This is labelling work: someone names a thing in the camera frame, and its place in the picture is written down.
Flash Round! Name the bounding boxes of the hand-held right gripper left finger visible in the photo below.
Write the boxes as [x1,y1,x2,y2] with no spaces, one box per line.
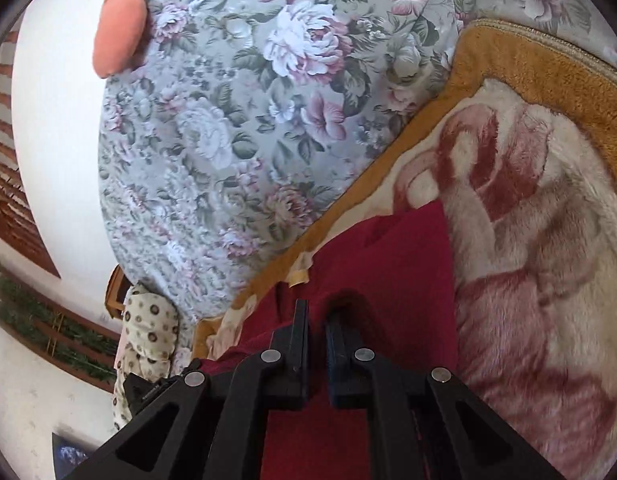
[62,299,309,480]

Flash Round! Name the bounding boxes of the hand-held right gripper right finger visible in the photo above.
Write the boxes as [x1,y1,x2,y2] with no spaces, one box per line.
[325,308,565,480]

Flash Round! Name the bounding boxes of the dark red sweater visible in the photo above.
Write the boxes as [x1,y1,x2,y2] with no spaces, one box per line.
[202,202,460,480]

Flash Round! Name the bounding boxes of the cream pillow with round print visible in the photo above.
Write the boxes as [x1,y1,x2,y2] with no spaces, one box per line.
[122,284,182,363]
[111,345,172,432]

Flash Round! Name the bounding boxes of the blue picture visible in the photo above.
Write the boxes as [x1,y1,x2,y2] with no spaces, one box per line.
[50,431,97,480]

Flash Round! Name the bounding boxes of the wooden chair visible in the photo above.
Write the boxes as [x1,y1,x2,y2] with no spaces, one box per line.
[104,264,135,318]

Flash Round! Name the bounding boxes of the dark green patterned screen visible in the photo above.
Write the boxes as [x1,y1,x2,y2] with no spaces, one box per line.
[0,274,121,382]

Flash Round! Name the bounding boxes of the folded floral quilt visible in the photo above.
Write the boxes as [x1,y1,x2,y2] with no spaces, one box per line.
[97,0,461,322]

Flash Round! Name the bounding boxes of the salmon orange pillow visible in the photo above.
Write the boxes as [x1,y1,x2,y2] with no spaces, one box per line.
[92,0,154,79]

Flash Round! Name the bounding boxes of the wooden lattice window frame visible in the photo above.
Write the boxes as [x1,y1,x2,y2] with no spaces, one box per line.
[0,29,60,279]

